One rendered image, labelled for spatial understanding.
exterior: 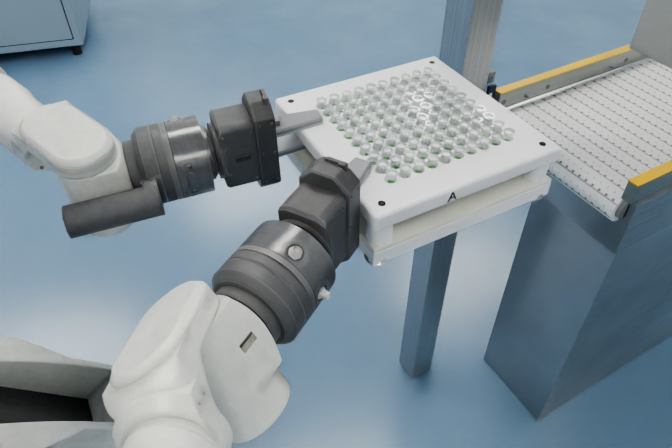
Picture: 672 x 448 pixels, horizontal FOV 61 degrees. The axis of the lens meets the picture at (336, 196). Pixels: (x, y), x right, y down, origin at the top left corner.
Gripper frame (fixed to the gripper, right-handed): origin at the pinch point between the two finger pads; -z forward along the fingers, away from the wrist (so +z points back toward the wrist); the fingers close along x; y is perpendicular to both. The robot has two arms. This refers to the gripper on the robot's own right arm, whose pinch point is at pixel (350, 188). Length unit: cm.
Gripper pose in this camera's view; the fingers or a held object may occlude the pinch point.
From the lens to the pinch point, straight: 59.9
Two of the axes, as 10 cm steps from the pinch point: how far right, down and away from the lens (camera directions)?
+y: 8.7, 3.1, -3.7
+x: 0.2, 7.5, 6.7
